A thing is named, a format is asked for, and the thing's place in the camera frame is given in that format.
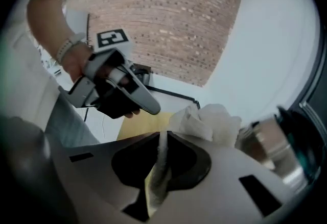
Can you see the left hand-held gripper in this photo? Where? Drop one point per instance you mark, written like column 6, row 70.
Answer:
column 112, row 39

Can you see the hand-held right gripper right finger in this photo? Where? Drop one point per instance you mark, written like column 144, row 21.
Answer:
column 224, row 192

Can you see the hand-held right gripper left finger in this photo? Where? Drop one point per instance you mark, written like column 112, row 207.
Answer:
column 102, row 187

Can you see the steel kettle with black lid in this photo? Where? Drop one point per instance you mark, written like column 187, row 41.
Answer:
column 276, row 146

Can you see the white cloth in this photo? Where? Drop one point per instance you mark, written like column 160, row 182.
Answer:
column 219, row 121

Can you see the person's left forearm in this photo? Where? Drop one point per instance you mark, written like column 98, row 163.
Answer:
column 48, row 21

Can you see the person's left hand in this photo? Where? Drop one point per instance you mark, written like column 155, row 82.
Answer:
column 75, row 64

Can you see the grey-green shorts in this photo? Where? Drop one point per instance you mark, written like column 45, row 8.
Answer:
column 69, row 126

